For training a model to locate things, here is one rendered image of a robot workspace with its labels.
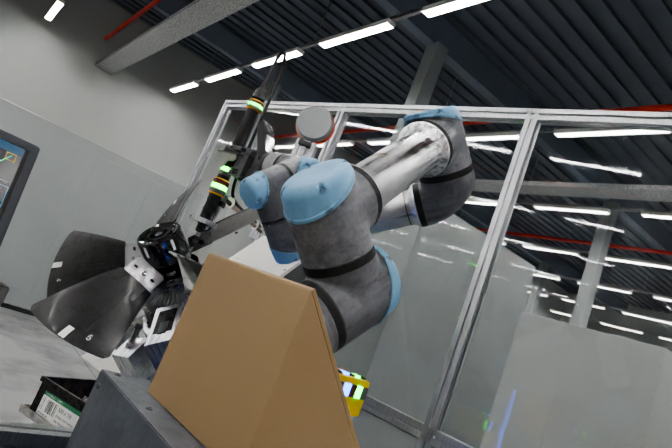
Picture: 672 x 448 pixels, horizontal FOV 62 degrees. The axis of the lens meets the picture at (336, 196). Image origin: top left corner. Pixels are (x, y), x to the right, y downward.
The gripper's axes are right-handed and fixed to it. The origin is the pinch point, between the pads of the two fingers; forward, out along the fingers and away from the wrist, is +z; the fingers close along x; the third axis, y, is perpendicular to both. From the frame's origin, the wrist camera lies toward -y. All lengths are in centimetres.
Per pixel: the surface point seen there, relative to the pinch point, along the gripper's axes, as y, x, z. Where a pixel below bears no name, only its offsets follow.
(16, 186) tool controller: 30, -58, -44
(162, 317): 46.3, -1.5, -5.8
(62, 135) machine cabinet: -41, 147, 531
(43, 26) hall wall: -304, 243, 1193
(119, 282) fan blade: 42.2, -12.0, 1.9
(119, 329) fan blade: 51, -12, -7
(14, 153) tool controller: 26, -60, -43
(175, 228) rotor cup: 24.6, -3.1, 3.4
